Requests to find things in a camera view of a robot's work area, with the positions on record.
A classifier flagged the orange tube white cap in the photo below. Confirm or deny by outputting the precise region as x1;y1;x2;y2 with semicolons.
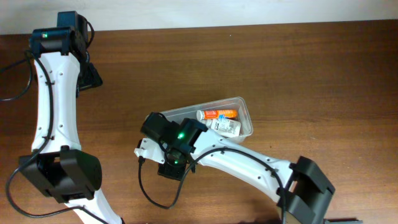
197;110;238;120

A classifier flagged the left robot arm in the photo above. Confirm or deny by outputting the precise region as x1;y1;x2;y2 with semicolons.
19;11;123;223

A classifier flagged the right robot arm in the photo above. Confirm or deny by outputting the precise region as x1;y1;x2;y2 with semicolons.
134;112;335;224

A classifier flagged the clear plastic container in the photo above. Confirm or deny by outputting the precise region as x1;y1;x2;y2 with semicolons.
161;96;254;144

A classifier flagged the white spray bottle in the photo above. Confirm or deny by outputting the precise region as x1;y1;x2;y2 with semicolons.
204;118;241;138

